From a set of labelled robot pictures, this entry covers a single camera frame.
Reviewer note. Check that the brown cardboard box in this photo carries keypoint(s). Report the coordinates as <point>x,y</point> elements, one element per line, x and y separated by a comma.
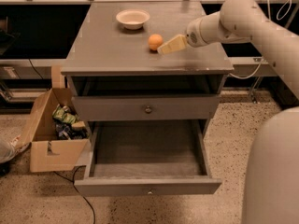
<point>48,153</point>

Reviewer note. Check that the open grey lower drawer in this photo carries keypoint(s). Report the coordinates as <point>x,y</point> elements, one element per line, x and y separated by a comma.
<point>138,158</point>

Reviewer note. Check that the white plastic bag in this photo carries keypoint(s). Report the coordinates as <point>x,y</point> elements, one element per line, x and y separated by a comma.
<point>10,150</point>

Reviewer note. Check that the green snack bag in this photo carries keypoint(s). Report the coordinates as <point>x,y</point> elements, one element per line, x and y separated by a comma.
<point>64,115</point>

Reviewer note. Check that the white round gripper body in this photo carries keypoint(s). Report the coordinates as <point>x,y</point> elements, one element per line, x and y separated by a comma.
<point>195,34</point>

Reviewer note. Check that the dark blue snack bag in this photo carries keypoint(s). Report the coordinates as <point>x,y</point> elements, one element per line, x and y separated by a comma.
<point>65,132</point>

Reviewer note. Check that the white paper bowl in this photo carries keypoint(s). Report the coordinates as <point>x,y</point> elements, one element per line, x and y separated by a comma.
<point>133,19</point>

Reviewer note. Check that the grey wooden drawer cabinet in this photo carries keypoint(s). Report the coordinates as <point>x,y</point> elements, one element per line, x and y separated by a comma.
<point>109,60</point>

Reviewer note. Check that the orange fruit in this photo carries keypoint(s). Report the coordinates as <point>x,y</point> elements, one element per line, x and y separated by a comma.
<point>155,41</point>

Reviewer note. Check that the closed grey middle drawer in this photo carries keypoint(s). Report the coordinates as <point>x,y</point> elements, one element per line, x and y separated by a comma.
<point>97,108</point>

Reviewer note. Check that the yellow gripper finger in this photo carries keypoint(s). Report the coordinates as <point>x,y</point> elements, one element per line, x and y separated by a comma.
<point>177,43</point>

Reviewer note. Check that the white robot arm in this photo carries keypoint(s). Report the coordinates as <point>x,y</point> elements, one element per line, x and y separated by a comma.
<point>271,193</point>

